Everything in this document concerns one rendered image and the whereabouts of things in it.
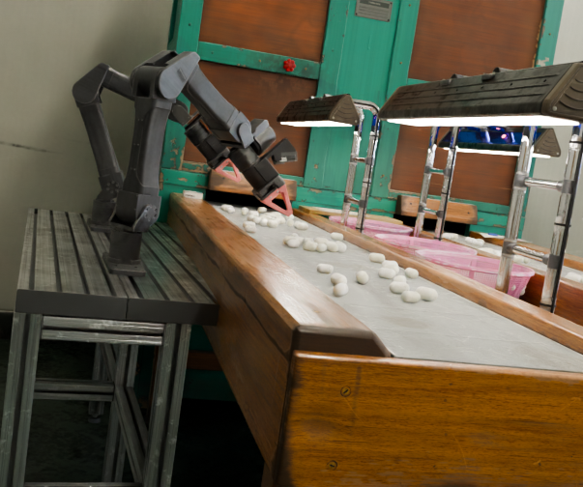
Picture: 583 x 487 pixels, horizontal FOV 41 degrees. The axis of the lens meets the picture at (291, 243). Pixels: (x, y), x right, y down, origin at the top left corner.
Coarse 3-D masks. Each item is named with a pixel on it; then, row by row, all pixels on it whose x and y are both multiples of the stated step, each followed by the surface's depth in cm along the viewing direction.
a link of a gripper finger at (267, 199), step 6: (276, 186) 182; (282, 186) 182; (270, 192) 182; (276, 192) 183; (282, 192) 184; (258, 198) 185; (264, 198) 182; (270, 198) 182; (288, 198) 184; (270, 204) 183; (288, 204) 185; (282, 210) 185; (288, 210) 185
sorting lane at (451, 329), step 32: (256, 224) 217; (288, 256) 159; (320, 256) 167; (352, 256) 175; (320, 288) 126; (352, 288) 131; (384, 288) 136; (416, 288) 141; (384, 320) 108; (416, 320) 111; (448, 320) 115; (480, 320) 118; (416, 352) 91; (448, 352) 94; (480, 352) 96; (512, 352) 99; (544, 352) 102
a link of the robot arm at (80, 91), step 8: (104, 64) 206; (88, 72) 206; (96, 72) 206; (104, 72) 207; (112, 72) 208; (120, 72) 210; (80, 80) 206; (88, 80) 206; (96, 80) 207; (104, 80) 208; (112, 80) 209; (120, 80) 209; (128, 80) 210; (80, 88) 206; (88, 88) 207; (96, 88) 207; (112, 88) 209; (120, 88) 210; (128, 88) 210; (80, 96) 207; (88, 96) 207; (128, 96) 210; (176, 104) 212; (184, 104) 212; (176, 120) 212
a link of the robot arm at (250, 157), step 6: (252, 144) 183; (234, 150) 179; (240, 150) 179; (246, 150) 179; (252, 150) 181; (258, 150) 183; (228, 156) 181; (234, 156) 179; (240, 156) 179; (246, 156) 179; (252, 156) 180; (234, 162) 181; (240, 162) 180; (246, 162) 180; (252, 162) 180; (240, 168) 181; (246, 168) 180
